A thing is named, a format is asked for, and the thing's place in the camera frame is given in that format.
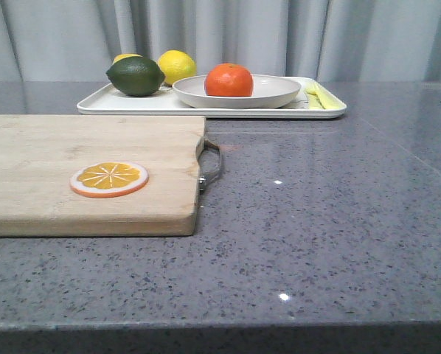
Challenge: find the beige round plate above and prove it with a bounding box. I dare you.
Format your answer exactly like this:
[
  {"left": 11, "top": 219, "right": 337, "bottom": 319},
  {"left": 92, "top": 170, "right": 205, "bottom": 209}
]
[{"left": 172, "top": 74, "right": 301, "bottom": 109}]

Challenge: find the pale yellow plastic fork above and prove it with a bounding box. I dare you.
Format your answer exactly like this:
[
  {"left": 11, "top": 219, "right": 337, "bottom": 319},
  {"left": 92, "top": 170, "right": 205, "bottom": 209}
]
[{"left": 305, "top": 83, "right": 324, "bottom": 110}]

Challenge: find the orange mandarin fruit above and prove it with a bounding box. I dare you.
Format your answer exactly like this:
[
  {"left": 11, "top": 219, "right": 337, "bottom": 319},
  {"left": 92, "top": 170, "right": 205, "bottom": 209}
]
[{"left": 204, "top": 63, "right": 254, "bottom": 97}]

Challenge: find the orange slice coaster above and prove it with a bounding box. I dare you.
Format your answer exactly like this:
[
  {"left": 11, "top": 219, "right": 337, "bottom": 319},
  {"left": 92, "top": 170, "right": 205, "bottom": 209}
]
[{"left": 69, "top": 162, "right": 149, "bottom": 198}]

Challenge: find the white bear-print tray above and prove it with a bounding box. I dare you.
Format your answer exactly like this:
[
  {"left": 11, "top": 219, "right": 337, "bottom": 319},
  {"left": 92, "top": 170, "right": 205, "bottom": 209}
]
[{"left": 77, "top": 77, "right": 347, "bottom": 119}]

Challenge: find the grey curtain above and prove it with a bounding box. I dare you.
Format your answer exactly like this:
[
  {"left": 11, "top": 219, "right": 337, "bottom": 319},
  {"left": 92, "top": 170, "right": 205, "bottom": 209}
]
[{"left": 0, "top": 1, "right": 441, "bottom": 82}]

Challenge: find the yellow lemon right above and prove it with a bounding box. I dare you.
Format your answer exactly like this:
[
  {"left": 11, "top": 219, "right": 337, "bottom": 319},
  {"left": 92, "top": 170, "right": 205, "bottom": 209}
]
[{"left": 157, "top": 49, "right": 197, "bottom": 86}]

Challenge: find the yellow lemon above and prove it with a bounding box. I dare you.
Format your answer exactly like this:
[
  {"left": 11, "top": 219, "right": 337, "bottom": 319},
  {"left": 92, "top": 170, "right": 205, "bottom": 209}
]
[
  {"left": 112, "top": 53, "right": 140, "bottom": 64},
  {"left": 157, "top": 49, "right": 197, "bottom": 86}
]

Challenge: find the yellow lemon left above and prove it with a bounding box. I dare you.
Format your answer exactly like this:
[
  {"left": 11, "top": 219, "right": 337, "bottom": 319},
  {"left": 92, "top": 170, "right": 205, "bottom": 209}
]
[{"left": 112, "top": 53, "right": 140, "bottom": 64}]

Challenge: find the dark green lime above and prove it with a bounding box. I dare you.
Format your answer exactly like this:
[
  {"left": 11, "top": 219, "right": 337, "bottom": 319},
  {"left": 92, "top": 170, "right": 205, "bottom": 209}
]
[{"left": 106, "top": 56, "right": 165, "bottom": 97}]

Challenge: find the metal cutting board handle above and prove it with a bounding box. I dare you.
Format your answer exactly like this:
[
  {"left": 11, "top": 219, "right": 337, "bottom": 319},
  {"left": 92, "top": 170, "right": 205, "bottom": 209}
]
[{"left": 198, "top": 139, "right": 223, "bottom": 193}]

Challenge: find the pale yellow plastic knife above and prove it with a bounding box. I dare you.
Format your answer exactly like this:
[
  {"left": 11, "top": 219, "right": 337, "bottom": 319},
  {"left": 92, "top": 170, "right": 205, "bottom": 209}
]
[{"left": 314, "top": 83, "right": 346, "bottom": 110}]

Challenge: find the wooden cutting board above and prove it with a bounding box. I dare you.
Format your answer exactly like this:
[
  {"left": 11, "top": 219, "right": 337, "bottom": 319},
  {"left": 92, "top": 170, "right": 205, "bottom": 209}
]
[{"left": 0, "top": 114, "right": 206, "bottom": 237}]

